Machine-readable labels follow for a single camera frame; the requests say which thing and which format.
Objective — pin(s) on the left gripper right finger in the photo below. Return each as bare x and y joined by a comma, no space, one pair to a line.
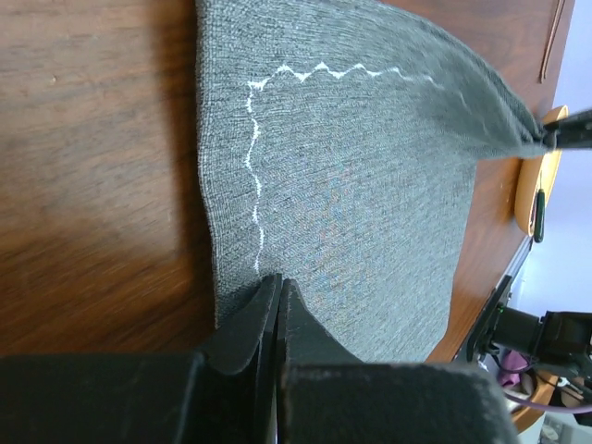
326,395

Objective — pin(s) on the golden round plate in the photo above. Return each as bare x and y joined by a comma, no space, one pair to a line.
527,186

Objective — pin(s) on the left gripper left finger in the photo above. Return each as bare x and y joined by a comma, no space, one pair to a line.
220,392

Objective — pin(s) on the rose gold fork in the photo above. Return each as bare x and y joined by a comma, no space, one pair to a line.
548,48

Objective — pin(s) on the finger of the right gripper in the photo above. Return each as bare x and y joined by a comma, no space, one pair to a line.
567,132

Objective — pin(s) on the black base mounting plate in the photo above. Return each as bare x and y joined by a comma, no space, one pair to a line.
478,341

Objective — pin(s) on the grey cloth napkin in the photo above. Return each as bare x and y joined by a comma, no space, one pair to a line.
338,146

